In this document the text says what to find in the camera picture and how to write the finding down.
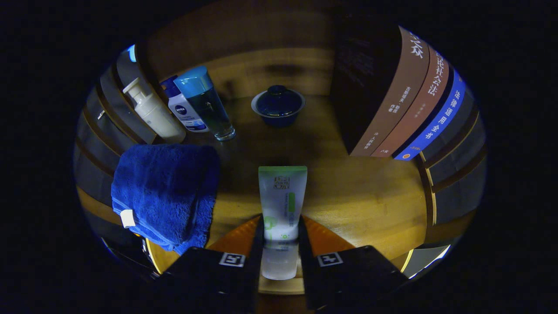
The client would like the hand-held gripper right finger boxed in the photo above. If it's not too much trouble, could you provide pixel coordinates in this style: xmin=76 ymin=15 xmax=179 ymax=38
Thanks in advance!
xmin=298 ymin=216 xmax=408 ymax=311

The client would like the dark brown book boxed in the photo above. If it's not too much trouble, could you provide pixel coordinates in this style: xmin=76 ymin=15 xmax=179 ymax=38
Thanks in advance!
xmin=330 ymin=17 xmax=430 ymax=157

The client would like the white pump bottle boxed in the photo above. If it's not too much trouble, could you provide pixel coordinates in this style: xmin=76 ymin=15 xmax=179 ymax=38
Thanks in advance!
xmin=122 ymin=78 xmax=187 ymax=144

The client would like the white bottle with blue cap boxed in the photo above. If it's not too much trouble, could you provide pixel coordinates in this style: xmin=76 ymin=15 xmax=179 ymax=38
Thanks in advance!
xmin=160 ymin=76 xmax=210 ymax=133

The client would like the white tube with green label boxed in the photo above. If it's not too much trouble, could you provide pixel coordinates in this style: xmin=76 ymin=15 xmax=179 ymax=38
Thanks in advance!
xmin=258 ymin=166 xmax=308 ymax=280

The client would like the reddish brown book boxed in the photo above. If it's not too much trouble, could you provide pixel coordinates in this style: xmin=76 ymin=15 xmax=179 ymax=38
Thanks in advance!
xmin=371 ymin=46 xmax=449 ymax=157

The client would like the blue book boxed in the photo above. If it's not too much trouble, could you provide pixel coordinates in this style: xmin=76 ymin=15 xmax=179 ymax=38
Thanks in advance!
xmin=392 ymin=68 xmax=466 ymax=161

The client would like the blue folded towel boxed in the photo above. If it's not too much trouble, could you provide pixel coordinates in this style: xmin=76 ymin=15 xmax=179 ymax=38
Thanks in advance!
xmin=111 ymin=144 xmax=221 ymax=256

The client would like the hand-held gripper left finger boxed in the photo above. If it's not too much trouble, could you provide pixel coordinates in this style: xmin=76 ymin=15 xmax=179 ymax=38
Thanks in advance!
xmin=153 ymin=216 xmax=265 ymax=314

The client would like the wooden cabinet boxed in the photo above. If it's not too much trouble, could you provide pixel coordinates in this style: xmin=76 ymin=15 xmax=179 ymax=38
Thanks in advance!
xmin=74 ymin=4 xmax=487 ymax=297

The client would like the clear blue bottle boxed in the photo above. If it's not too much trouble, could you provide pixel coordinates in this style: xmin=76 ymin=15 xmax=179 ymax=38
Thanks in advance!
xmin=174 ymin=66 xmax=236 ymax=141

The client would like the wooden countertop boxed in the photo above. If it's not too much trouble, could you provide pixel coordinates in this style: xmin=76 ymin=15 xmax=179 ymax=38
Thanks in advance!
xmin=76 ymin=94 xmax=436 ymax=295

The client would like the dark blue lidded teacup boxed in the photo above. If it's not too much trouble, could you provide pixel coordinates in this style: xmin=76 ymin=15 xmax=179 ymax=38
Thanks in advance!
xmin=251 ymin=85 xmax=306 ymax=128

